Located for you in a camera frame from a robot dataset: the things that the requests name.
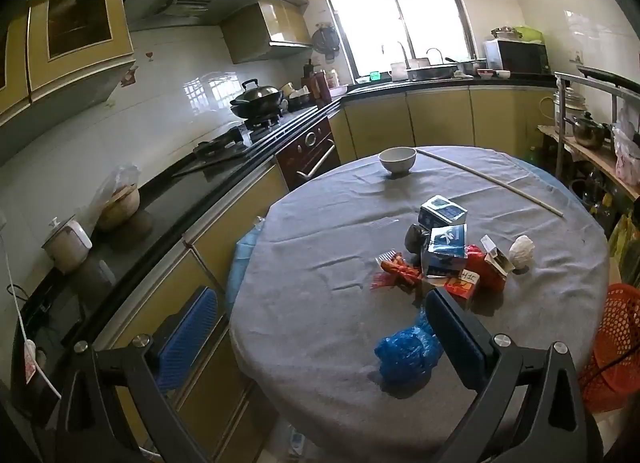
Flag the dark red oven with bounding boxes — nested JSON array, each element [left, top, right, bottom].
[[275, 117, 342, 191]]

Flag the knife block with bottles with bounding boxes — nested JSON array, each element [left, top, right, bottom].
[[301, 59, 331, 101]]

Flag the microwave oven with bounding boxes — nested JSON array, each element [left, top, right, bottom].
[[484, 39, 550, 75]]

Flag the red snack wrapper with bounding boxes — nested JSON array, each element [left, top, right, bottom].
[[370, 252, 423, 290]]

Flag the black wok with lid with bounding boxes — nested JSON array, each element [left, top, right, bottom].
[[230, 78, 286, 119]]

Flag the white bowl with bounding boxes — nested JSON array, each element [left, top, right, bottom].
[[378, 147, 417, 175]]

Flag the clay pot in plastic bag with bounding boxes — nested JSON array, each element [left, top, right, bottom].
[[95, 166, 143, 231]]

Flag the dark wrapper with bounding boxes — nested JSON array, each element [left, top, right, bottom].
[[405, 224, 431, 255]]

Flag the long wooden stick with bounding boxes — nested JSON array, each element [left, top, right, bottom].
[[416, 148, 564, 217]]

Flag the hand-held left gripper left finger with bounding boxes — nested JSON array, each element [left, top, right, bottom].
[[54, 286, 221, 463]]

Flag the steel pot with lid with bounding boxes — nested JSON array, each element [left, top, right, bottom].
[[565, 112, 611, 149]]

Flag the metal wash basin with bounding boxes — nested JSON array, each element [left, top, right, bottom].
[[406, 62, 458, 81]]

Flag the red plastic basket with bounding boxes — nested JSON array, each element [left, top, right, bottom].
[[577, 284, 640, 414]]

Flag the white paper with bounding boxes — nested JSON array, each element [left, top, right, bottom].
[[509, 235, 536, 271]]

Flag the blue and white carton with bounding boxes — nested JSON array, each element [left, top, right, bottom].
[[421, 224, 469, 278], [419, 195, 468, 230]]

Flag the metal storage rack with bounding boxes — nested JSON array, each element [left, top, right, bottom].
[[537, 66, 640, 244]]

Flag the white electric pot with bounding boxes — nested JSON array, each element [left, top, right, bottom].
[[41, 217, 93, 274]]

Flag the yellow lower kitchen cabinets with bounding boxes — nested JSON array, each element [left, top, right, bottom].
[[90, 83, 556, 463]]

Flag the red cardboard box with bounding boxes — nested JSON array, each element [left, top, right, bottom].
[[444, 268, 482, 300]]

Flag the blue plastic bag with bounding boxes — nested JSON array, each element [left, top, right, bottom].
[[375, 310, 443, 389]]

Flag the kitchen window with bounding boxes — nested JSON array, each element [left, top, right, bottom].
[[305, 0, 481, 84]]

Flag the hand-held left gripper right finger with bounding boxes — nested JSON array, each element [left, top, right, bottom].
[[425, 286, 603, 463]]

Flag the yellow small wall cabinet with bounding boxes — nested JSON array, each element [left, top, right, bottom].
[[221, 0, 313, 64]]

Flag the yellow-green plastic bag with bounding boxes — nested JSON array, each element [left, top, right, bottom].
[[607, 216, 640, 289]]

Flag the white and brown small box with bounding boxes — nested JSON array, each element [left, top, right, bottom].
[[481, 235, 516, 274]]

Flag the grey tablecloth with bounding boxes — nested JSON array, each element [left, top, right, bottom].
[[227, 146, 610, 463]]

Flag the yellow glass-door upper cabinet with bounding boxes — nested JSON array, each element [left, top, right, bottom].
[[0, 0, 137, 164]]

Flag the white power cord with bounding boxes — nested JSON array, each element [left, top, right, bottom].
[[0, 223, 63, 400]]

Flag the black kitchen countertop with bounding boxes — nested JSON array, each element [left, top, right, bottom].
[[10, 70, 556, 394]]

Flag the gas stove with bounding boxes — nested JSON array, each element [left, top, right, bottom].
[[172, 113, 286, 179]]

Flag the red plastic bag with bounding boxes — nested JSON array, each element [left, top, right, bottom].
[[466, 244, 506, 290]]

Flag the pink plastic bag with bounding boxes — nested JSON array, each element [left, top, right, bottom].
[[612, 108, 640, 186]]

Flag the wall fan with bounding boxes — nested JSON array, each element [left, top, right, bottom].
[[311, 24, 341, 61]]

